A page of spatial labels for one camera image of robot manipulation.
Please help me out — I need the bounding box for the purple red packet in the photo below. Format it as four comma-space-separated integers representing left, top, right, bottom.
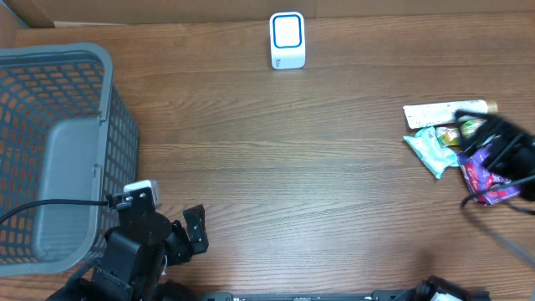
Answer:
457, 146, 520, 206

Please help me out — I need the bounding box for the green yellow drink carton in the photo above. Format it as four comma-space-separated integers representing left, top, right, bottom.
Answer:
436, 119, 485, 147

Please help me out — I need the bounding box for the light blue plastic packet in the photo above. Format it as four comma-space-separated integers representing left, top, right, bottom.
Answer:
403, 126, 459, 179

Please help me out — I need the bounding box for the white tube gold cap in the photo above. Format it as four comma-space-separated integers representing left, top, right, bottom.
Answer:
403, 99, 497, 130

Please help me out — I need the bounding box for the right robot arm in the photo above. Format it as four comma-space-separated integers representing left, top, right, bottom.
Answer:
454, 110, 534, 267

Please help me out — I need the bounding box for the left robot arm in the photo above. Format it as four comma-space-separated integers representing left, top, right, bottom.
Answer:
48, 187, 209, 301

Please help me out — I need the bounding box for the white barcode scanner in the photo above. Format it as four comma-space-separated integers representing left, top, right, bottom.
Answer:
269, 12, 306, 70

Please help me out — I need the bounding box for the grey plastic basket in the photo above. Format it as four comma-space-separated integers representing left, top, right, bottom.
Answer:
1, 43, 139, 277

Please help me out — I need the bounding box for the right black cable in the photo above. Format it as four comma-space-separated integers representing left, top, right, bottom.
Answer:
459, 133, 535, 217

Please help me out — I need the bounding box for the black cable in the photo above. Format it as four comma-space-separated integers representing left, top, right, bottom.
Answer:
0, 198, 116, 227
459, 133, 535, 217

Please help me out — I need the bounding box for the left black cable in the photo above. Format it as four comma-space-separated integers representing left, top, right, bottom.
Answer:
0, 198, 116, 227

